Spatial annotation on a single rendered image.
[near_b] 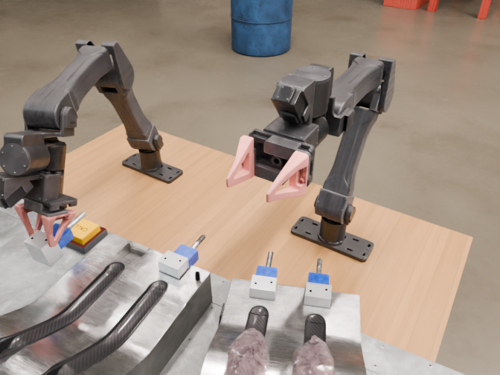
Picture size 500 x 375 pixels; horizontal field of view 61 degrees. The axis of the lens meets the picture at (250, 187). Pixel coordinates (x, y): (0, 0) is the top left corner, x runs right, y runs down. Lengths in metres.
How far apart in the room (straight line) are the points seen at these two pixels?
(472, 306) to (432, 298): 1.16
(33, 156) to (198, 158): 0.68
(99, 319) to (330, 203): 0.53
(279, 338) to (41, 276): 0.57
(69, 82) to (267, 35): 3.83
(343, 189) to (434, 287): 0.30
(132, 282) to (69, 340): 0.16
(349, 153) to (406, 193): 1.78
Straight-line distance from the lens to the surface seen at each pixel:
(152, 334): 0.81
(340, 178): 0.97
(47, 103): 0.87
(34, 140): 0.84
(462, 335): 2.07
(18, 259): 1.16
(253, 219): 1.14
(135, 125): 1.20
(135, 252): 0.98
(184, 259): 0.87
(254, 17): 4.60
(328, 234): 1.05
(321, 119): 0.70
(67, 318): 0.88
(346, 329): 0.85
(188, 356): 0.88
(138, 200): 1.24
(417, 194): 2.74
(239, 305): 0.87
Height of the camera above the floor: 1.53
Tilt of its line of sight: 36 degrees down
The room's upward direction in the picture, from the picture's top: straight up
